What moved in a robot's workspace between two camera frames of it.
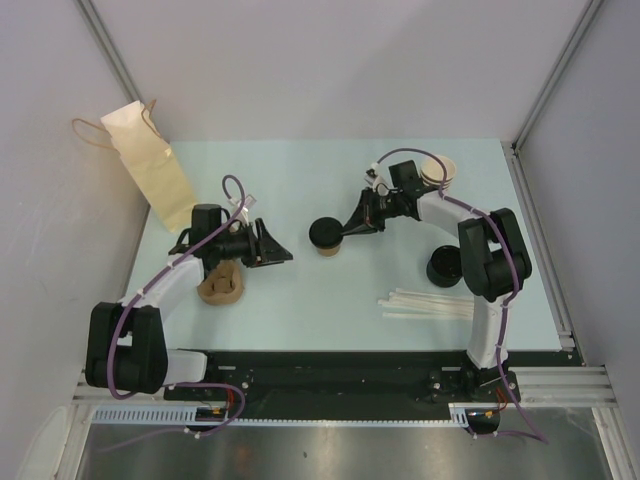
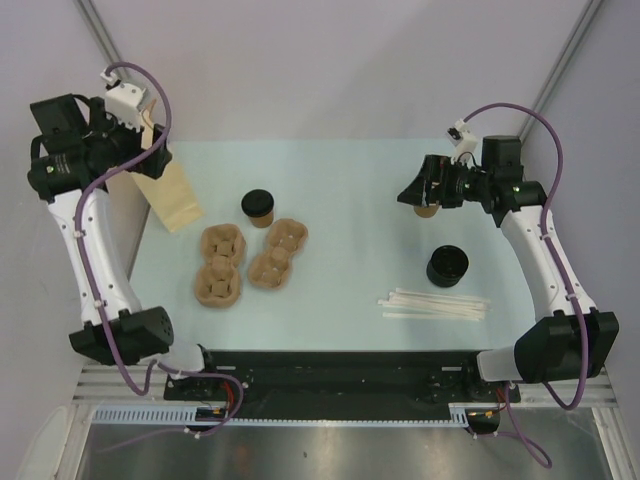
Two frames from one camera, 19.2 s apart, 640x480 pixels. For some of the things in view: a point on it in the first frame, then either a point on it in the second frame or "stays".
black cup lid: (326, 232) → (257, 203)
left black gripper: (263, 250) → (153, 164)
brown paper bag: (150, 158) stays
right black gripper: (365, 219) → (436, 168)
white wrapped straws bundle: (416, 303) stays
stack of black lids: (444, 268) stays
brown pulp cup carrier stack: (223, 285) stays
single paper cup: (328, 252) → (261, 221)
